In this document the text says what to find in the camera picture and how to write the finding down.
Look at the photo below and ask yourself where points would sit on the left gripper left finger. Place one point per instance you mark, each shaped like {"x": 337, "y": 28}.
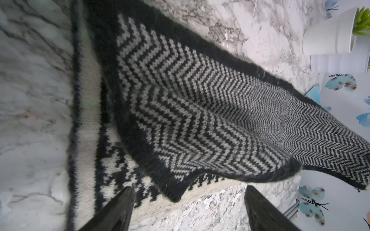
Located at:
{"x": 115, "y": 215}

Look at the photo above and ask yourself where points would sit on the black white patterned knit scarf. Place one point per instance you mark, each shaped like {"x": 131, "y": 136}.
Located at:
{"x": 161, "y": 113}

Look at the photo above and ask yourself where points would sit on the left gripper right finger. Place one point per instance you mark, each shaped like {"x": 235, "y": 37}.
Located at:
{"x": 262, "y": 214}

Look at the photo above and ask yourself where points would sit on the small succulent in white pot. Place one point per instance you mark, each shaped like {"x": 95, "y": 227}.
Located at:
{"x": 332, "y": 36}

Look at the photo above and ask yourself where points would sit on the light blue plastic scoop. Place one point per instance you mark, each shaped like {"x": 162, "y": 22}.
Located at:
{"x": 314, "y": 94}

